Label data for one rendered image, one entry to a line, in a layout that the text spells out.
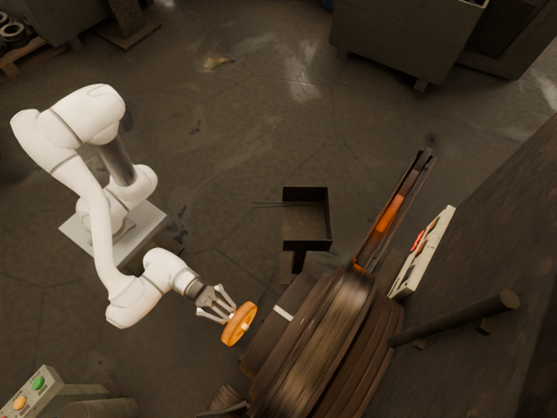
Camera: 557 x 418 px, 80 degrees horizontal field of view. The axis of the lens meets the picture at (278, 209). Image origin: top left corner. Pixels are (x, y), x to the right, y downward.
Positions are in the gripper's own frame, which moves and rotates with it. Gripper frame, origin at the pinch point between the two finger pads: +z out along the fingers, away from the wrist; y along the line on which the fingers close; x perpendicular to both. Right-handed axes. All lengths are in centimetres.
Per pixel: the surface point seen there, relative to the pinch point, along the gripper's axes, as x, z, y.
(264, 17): -75, -175, -247
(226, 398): -31.6, 6.4, 22.2
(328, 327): 49, 25, -5
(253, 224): -82, -49, -61
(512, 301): 81, 38, -10
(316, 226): -24, -3, -56
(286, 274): -83, -12, -45
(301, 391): 46, 27, 7
